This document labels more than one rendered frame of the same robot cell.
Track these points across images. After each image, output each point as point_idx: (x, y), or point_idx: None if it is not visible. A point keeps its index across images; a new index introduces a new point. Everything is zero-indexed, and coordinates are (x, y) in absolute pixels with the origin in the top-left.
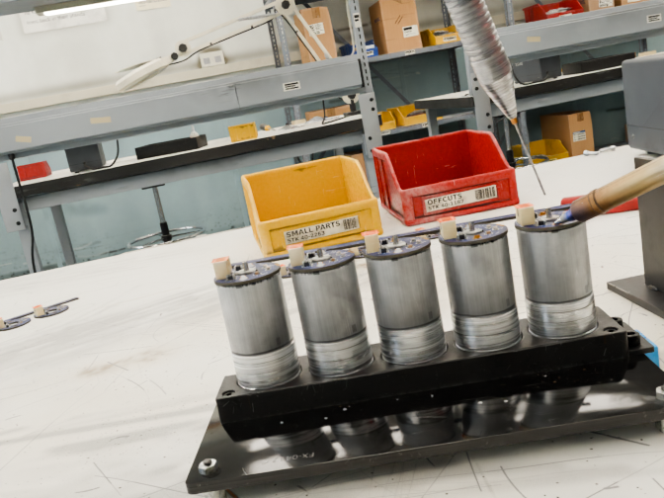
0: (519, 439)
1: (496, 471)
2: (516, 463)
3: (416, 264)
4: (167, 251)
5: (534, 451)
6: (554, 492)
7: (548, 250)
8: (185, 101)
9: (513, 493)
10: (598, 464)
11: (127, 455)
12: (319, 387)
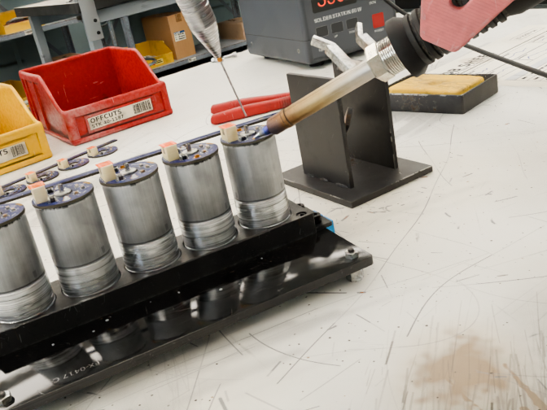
0: (260, 309)
1: (247, 338)
2: (260, 329)
3: (150, 185)
4: None
5: (269, 316)
6: (295, 341)
7: (252, 159)
8: None
9: (266, 350)
10: (317, 314)
11: None
12: (80, 307)
